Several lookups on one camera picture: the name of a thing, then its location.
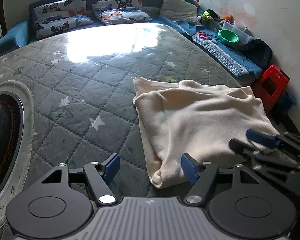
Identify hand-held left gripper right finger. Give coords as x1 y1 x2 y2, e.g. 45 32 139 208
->
181 153 260 207

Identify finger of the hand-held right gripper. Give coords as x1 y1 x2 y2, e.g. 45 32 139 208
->
246 129 300 159
229 138 300 195

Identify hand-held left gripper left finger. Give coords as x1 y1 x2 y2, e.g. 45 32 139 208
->
41 153 121 207

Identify cream sweater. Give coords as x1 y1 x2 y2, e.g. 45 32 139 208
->
133 77 280 189

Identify blue plastic stool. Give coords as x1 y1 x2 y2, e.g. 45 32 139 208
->
277 91 298 116

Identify red plastic stool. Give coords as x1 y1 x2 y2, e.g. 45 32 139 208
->
251 64 291 113

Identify black bag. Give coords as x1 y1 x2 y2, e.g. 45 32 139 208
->
242 38 273 71

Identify grey quilted star table cover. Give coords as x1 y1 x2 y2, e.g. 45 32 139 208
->
0 22 243 240

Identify blue patterned sofa cloth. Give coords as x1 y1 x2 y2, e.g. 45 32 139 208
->
191 33 246 77

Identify green plastic bowl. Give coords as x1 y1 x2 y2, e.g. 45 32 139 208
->
218 29 240 46

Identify clear plastic container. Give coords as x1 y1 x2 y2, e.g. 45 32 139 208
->
221 20 253 45

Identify round black heater plate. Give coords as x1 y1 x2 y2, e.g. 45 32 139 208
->
0 93 25 198

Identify green and black toy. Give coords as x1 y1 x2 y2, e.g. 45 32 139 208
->
201 9 221 22

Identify grey cushion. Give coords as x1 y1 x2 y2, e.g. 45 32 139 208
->
159 0 198 25

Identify blue sofa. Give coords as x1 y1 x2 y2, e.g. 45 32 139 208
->
0 0 263 81

